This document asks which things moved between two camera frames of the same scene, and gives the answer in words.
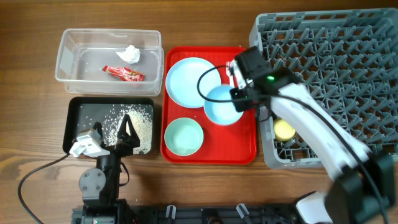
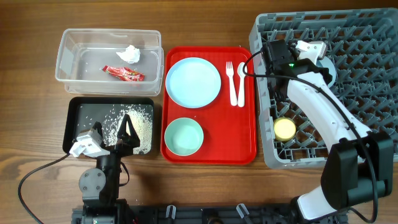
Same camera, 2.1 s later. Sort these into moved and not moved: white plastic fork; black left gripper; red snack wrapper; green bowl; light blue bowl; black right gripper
Moved: black right gripper; light blue bowl
Not moved: green bowl; black left gripper; red snack wrapper; white plastic fork
